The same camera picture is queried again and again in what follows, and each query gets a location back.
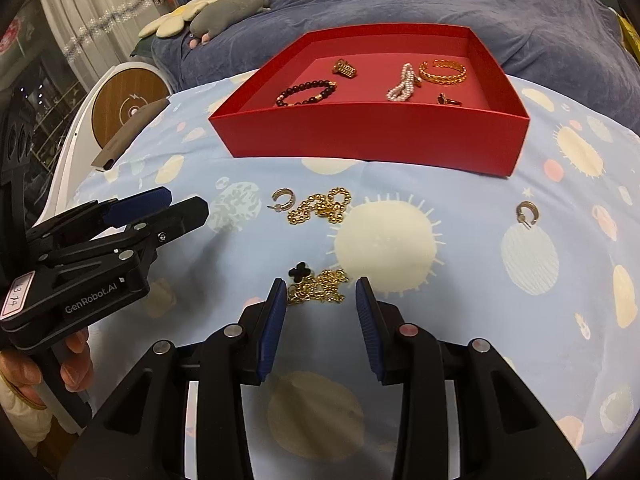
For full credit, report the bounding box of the black clover gold chain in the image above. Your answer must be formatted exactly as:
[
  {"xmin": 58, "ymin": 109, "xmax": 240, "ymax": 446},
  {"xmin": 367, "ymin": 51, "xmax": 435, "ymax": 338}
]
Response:
[{"xmin": 284, "ymin": 261, "xmax": 350, "ymax": 307}]

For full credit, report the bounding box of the gold hoop earring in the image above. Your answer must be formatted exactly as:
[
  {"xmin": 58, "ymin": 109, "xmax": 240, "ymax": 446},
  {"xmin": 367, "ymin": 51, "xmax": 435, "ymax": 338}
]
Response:
[
  {"xmin": 515, "ymin": 200, "xmax": 540, "ymax": 230},
  {"xmin": 268, "ymin": 188, "xmax": 296, "ymax": 212}
]

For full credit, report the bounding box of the gold chain bracelet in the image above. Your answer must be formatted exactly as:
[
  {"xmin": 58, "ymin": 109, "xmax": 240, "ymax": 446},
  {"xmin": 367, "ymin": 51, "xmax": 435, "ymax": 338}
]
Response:
[{"xmin": 285, "ymin": 185, "xmax": 353, "ymax": 227}]

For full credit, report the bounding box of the black bead bracelet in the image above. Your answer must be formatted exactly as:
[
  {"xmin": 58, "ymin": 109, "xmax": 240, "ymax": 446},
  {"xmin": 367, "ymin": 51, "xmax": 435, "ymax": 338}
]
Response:
[{"xmin": 274, "ymin": 79, "xmax": 339, "ymax": 109}]

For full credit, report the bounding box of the gold wristwatch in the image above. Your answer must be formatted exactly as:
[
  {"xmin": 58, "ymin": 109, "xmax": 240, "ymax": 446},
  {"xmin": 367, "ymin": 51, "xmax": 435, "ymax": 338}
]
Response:
[{"xmin": 332, "ymin": 58, "xmax": 357, "ymax": 79}]

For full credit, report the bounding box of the pearl bow bracelet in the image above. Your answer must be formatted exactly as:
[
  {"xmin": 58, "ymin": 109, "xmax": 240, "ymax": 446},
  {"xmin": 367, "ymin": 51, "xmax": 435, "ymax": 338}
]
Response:
[{"xmin": 385, "ymin": 62, "xmax": 418, "ymax": 103}]

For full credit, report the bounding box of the red clover earring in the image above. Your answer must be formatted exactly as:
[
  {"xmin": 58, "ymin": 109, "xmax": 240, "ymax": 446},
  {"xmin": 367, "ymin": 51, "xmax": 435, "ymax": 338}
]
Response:
[{"xmin": 437, "ymin": 93, "xmax": 462, "ymax": 106}]

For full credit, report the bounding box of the gold braided bangle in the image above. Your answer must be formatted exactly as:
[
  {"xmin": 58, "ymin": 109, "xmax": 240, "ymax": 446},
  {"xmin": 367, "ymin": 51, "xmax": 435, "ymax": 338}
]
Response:
[{"xmin": 419, "ymin": 58, "xmax": 468, "ymax": 86}]

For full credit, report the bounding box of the left hand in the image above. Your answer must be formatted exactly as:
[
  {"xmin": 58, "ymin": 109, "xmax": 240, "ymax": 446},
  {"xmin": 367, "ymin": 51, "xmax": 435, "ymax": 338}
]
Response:
[{"xmin": 1, "ymin": 328, "xmax": 93, "ymax": 408}]

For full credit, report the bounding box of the round wooden white device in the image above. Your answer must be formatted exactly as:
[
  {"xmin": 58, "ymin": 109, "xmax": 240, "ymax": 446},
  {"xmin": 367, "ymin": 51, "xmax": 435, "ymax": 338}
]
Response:
[{"xmin": 38, "ymin": 61, "xmax": 172, "ymax": 222}]

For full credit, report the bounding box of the planet print blue sheet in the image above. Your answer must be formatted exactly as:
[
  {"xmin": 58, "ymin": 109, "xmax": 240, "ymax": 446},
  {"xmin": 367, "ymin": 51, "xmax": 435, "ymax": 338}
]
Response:
[{"xmin": 75, "ymin": 76, "xmax": 639, "ymax": 472}]

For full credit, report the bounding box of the white flower plush cushion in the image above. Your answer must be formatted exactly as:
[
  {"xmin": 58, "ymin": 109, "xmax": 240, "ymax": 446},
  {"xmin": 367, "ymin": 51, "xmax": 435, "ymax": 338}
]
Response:
[{"xmin": 138, "ymin": 0, "xmax": 218, "ymax": 39}]

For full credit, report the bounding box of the grey plush toy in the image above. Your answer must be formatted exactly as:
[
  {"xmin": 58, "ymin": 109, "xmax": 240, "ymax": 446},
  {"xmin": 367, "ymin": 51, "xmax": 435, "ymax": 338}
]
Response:
[{"xmin": 189, "ymin": 0, "xmax": 270, "ymax": 49}]

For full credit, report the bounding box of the white lace curtain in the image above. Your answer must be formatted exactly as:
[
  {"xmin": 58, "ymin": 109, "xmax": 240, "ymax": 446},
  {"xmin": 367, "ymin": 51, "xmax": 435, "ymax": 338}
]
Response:
[{"xmin": 40, "ymin": 0, "xmax": 176, "ymax": 90}]

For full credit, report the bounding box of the red cardboard tray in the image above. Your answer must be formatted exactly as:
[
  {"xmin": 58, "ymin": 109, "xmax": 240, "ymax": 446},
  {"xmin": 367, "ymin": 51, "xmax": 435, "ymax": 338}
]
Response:
[{"xmin": 209, "ymin": 23, "xmax": 529, "ymax": 177}]

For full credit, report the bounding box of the blue-grey velvet blanket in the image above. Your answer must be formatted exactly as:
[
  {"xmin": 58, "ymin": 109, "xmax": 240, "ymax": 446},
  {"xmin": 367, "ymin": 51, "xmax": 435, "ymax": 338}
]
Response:
[{"xmin": 151, "ymin": 0, "xmax": 639, "ymax": 129}]

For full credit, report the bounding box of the gold satin pillow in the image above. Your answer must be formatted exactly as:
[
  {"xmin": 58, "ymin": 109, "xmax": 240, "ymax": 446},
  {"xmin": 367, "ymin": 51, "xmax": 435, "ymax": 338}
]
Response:
[{"xmin": 616, "ymin": 14, "xmax": 640, "ymax": 63}]

